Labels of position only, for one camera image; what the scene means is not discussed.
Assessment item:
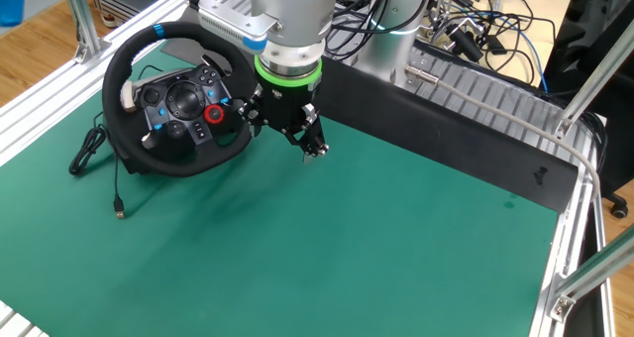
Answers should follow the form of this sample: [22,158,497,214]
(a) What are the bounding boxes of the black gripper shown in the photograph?
[238,78,332,166]

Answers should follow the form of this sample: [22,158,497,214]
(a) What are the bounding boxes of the black racing steering wheel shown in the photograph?
[101,21,262,178]

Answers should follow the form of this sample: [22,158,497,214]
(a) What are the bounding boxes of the black steering wheel base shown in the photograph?
[104,123,155,176]

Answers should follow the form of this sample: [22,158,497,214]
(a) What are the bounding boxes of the green table mat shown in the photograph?
[0,42,562,337]

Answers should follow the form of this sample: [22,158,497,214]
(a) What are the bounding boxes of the black rubber mat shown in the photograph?
[160,3,581,214]

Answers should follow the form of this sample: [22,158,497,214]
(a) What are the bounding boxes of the black cylindrical device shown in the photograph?
[448,27,484,63]

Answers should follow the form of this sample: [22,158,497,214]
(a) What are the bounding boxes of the light wooden desk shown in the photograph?
[420,0,581,88]

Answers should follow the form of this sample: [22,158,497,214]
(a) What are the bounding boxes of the black office chair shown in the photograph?
[542,0,634,219]

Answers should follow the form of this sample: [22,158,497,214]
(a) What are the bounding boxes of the black cable bundle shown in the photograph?
[324,0,392,64]
[577,109,611,175]

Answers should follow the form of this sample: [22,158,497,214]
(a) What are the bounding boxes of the grey braided hose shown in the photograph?
[403,62,604,205]

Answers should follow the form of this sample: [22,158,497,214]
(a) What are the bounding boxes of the black USB cable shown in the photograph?
[67,111,127,220]

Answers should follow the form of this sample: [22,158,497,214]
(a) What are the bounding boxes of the aluminium frame post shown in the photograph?
[547,237,634,324]
[553,17,634,140]
[58,0,113,65]

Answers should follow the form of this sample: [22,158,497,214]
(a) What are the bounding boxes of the blue cable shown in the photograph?
[494,14,550,93]

